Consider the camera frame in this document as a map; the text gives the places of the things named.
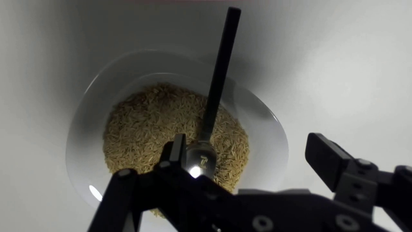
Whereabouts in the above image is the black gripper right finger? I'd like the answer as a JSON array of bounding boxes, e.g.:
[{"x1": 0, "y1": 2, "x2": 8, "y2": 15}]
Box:
[{"x1": 303, "y1": 132, "x2": 412, "y2": 232}]

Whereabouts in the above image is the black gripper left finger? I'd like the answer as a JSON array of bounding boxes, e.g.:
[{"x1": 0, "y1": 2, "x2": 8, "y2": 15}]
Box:
[{"x1": 87, "y1": 133, "x2": 241, "y2": 232}]

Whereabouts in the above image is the large brown sugar heap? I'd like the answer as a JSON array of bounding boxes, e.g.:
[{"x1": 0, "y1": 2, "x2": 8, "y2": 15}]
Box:
[{"x1": 101, "y1": 83, "x2": 250, "y2": 196}]

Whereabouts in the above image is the white bowl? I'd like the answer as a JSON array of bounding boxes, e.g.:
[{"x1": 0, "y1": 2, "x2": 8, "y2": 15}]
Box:
[{"x1": 64, "y1": 51, "x2": 289, "y2": 217}]

